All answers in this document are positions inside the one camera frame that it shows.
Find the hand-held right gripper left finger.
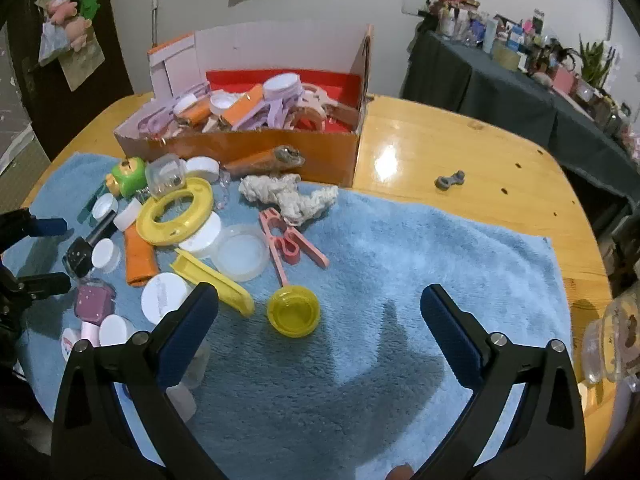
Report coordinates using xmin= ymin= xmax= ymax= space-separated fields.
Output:
xmin=51 ymin=281 xmax=226 ymax=480

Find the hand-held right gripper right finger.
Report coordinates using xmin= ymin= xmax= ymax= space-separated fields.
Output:
xmin=420 ymin=283 xmax=587 ymax=480

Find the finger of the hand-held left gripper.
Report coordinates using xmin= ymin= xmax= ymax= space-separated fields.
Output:
xmin=0 ymin=208 xmax=69 ymax=256
xmin=7 ymin=272 xmax=72 ymax=301

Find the purple glitter bottle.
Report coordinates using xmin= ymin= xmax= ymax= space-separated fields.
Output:
xmin=74 ymin=280 xmax=115 ymax=322

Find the yellow plastic cup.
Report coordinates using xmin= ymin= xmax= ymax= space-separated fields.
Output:
xmin=266 ymin=286 xmax=321 ymax=336

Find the clear plastic box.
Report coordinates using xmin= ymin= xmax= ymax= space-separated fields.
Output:
xmin=145 ymin=153 xmax=189 ymax=197

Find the orange white cardboard box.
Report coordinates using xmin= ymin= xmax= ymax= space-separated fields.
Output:
xmin=112 ymin=24 xmax=375 ymax=189

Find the green flat stick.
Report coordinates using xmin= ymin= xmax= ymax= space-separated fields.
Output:
xmin=77 ymin=186 xmax=109 ymax=222

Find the large white round lid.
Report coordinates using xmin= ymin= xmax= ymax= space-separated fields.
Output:
xmin=141 ymin=272 xmax=195 ymax=326

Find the black cosmetic bottle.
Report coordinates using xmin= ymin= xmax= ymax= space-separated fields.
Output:
xmin=63 ymin=212 xmax=119 ymax=279

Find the yellow plastic scoop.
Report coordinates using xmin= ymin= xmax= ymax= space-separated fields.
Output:
xmin=170 ymin=249 xmax=255 ymax=317

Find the small white cap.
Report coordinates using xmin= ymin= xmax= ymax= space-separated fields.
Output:
xmin=92 ymin=194 xmax=120 ymax=220
xmin=91 ymin=238 xmax=122 ymax=274
xmin=114 ymin=200 xmax=144 ymax=232

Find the white jar red print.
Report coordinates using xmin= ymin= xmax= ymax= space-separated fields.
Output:
xmin=61 ymin=327 xmax=83 ymax=361

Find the blue fluffy towel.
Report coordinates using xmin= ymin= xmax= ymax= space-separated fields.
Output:
xmin=19 ymin=152 xmax=575 ymax=480

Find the clear round lid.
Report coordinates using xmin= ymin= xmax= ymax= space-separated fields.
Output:
xmin=214 ymin=225 xmax=271 ymax=283

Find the orange tube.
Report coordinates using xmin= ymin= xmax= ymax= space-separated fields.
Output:
xmin=124 ymin=224 xmax=159 ymax=288

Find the pink clothes peg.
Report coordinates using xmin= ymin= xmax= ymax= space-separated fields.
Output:
xmin=259 ymin=208 xmax=296 ymax=288
xmin=277 ymin=226 xmax=331 ymax=269

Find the white crumpled cloth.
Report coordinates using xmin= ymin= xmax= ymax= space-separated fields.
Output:
xmin=238 ymin=173 xmax=340 ymax=226

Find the clear patterned plastic bag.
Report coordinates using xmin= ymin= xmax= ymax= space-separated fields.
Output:
xmin=581 ymin=300 xmax=640 ymax=397

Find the brown paper bag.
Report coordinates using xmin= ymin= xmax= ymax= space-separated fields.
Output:
xmin=39 ymin=25 xmax=106 ymax=92

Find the orange plastic piece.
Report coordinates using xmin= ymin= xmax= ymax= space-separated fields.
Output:
xmin=222 ymin=85 xmax=264 ymax=126
xmin=182 ymin=100 xmax=213 ymax=126

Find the pink plush toy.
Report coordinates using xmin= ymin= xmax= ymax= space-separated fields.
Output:
xmin=65 ymin=17 xmax=93 ymax=52
xmin=46 ymin=0 xmax=80 ymax=23

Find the dark wooden door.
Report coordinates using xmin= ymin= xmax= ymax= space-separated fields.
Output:
xmin=0 ymin=0 xmax=137 ymax=171

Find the pile of pastel plastic clips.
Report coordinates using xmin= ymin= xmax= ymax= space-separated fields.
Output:
xmin=137 ymin=82 xmax=361 ymax=136

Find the dark cloth covered table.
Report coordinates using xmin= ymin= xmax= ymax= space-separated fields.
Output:
xmin=400 ymin=29 xmax=640 ymax=211

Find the green potted plant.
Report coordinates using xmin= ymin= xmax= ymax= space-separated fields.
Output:
xmin=579 ymin=35 xmax=615 ymax=87

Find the row of cosmetics bottles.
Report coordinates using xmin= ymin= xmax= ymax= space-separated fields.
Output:
xmin=425 ymin=0 xmax=640 ymax=126

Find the yellow plastic ring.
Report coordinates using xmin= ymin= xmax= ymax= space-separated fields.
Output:
xmin=136 ymin=177 xmax=215 ymax=247

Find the grey metal bracket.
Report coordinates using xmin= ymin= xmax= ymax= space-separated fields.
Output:
xmin=434 ymin=170 xmax=467 ymax=192

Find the orange handle metal tip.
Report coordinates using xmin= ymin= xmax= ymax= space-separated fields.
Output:
xmin=221 ymin=144 xmax=306 ymax=177

